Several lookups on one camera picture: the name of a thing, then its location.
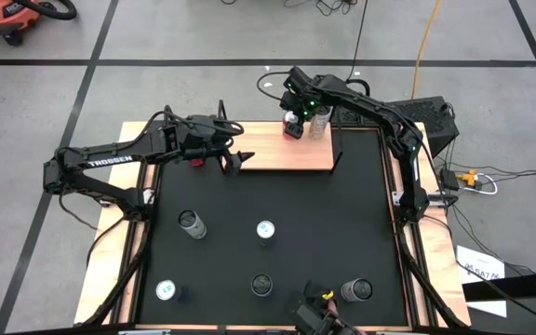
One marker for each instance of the silver can with dark top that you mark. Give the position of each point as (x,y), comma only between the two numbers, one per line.
(262,285)
(355,290)
(194,227)

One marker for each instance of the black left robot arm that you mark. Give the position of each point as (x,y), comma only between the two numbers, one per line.
(110,158)

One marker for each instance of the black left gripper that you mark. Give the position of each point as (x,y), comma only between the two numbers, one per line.
(203,135)

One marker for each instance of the red soda can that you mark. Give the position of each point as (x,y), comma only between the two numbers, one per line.
(196,163)
(290,117)

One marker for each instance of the white paper sign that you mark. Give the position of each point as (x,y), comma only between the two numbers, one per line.
(475,258)

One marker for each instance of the black table mat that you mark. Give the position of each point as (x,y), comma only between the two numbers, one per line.
(305,260)

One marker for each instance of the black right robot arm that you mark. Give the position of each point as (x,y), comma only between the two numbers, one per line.
(407,153)

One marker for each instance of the black computer case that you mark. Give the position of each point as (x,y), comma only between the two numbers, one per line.
(435,121)

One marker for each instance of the black metal table frame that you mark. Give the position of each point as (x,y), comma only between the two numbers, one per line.
(356,128)

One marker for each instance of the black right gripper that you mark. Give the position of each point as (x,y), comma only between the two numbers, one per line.
(307,93)

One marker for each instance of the yellow plug connector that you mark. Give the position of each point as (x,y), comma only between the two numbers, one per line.
(469,178)

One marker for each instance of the silver can with orange print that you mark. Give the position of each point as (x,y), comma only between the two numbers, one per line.
(319,125)

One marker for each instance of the black beam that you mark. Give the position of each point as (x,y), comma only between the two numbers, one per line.
(519,286)

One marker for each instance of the wooden shelf with black brackets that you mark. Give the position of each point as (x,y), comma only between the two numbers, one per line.
(272,153)

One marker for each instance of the black power adapter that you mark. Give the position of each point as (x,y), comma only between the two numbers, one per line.
(448,178)

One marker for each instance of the teal can with white top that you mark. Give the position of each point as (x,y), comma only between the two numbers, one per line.
(265,229)
(165,290)

